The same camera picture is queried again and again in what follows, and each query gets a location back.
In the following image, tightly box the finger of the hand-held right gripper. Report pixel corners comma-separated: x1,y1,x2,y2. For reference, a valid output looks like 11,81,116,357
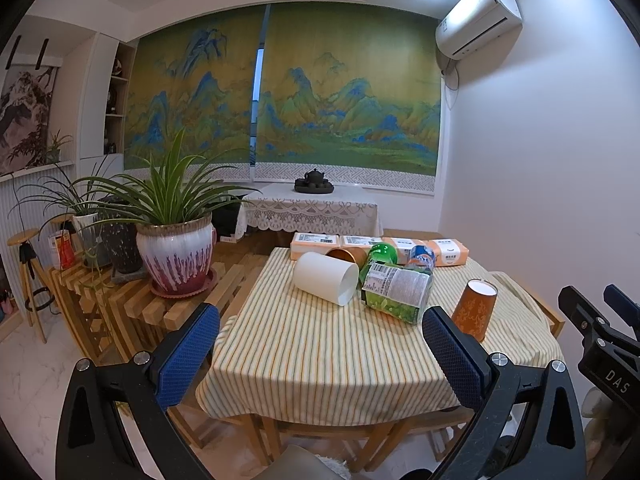
558,285,618,347
602,283,640,343

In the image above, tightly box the red and white box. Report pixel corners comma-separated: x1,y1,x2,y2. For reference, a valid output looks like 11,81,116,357
49,230,77,271

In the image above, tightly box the wooden slatted bench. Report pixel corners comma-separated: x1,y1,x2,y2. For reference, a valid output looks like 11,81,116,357
47,240,273,363

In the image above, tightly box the white lace tablecloth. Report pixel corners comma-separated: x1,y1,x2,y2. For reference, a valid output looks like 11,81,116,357
235,183,385,237

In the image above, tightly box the small potted plant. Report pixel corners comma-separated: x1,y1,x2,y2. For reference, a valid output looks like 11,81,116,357
44,129,74,164

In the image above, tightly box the wooden stool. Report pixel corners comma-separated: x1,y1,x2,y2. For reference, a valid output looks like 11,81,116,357
7,228,57,345

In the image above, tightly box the pink plant saucer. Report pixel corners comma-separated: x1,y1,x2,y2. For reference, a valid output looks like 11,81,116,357
149,266,220,300

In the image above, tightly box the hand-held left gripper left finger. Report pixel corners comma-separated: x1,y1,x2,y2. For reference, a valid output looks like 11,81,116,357
54,302,236,480

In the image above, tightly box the hanging scroll painting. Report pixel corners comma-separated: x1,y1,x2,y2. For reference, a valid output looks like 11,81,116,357
0,35,60,177

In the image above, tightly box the wooden table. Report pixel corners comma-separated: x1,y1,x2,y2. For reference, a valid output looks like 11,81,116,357
165,229,565,467

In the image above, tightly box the copper cup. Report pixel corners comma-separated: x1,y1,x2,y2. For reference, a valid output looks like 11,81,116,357
325,246,369,266

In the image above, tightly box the landscape roller blind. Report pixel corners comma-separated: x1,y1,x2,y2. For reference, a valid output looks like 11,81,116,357
254,3,444,194
123,5,266,182

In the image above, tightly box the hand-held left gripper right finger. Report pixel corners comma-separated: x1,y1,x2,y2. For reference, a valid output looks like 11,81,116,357
421,305,587,480

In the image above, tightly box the grey chair cushion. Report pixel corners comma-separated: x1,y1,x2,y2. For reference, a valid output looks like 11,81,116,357
261,442,368,480

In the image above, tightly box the striped tablecloth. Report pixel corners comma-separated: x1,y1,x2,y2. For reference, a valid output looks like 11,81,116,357
196,247,566,417

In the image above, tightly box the blue labelled bottle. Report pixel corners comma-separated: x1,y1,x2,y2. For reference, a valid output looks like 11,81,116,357
406,244,436,276

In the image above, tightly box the dark tea tray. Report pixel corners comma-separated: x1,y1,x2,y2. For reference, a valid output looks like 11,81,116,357
293,178,335,195

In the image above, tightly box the orange tissue pack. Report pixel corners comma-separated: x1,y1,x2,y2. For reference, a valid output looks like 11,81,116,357
336,234,387,257
290,232,342,261
426,238,474,267
382,236,427,257

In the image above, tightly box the white shelf cabinet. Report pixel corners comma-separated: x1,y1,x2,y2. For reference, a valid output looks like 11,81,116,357
75,31,139,183

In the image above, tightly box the grass plant in white pot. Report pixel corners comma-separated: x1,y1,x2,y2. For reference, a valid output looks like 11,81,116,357
10,157,113,268

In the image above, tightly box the spider plant in purple-white pot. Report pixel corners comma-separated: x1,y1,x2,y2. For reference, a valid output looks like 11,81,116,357
75,127,262,296

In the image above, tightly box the white cup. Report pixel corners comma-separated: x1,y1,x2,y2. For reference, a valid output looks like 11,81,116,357
293,251,360,307

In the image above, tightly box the plant in dark speckled pot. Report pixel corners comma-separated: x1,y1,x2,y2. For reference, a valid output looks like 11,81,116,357
97,195,145,275

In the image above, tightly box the white air conditioner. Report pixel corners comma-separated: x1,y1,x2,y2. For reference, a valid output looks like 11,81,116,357
434,0,524,59

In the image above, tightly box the orange patterned paper cup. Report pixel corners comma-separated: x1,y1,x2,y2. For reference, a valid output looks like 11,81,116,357
451,280,499,343

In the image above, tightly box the green plastic bottle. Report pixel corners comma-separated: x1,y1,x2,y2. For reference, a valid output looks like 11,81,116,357
356,242,435,325

